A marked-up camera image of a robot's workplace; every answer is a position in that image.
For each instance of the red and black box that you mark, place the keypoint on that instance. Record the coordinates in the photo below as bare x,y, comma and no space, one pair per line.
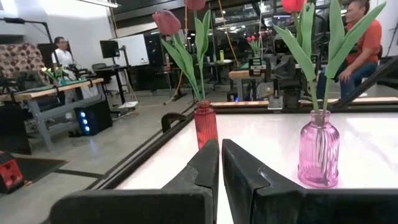
11,174

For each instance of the red ribbed glass vase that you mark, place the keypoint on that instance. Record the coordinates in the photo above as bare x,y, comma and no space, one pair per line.
205,127

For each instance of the small black monitor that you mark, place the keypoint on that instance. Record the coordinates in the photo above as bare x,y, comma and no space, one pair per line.
109,49

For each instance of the thick black arch loop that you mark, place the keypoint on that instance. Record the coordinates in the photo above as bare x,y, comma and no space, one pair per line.
172,115

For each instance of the yellow-green bottle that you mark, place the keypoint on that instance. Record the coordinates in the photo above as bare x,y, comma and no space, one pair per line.
221,56

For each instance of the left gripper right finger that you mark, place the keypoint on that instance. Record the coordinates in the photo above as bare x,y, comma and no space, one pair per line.
311,207

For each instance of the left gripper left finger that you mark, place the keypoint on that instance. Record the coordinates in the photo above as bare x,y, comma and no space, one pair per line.
140,207

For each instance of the computer tower blue lights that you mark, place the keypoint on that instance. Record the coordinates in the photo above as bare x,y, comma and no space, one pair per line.
93,118

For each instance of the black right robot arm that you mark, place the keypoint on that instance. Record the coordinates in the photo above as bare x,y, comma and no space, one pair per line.
283,70

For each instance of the yellow flower bunch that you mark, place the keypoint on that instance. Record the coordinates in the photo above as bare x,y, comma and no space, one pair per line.
54,73

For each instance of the black floor mat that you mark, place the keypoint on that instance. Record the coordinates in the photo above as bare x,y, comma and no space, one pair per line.
40,168

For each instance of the whiteboard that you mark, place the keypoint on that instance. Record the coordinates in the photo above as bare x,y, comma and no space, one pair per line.
133,49

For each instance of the person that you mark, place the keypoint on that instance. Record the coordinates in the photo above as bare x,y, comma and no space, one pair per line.
63,57
367,40

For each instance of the wooden workbench gray legs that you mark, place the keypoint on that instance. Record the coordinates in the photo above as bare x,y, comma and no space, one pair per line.
56,88

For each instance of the pink ribbed cylinder glass vase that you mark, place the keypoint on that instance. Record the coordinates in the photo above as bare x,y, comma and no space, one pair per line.
318,155

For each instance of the red tulip bunch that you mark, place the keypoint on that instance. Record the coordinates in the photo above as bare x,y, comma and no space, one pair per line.
255,46

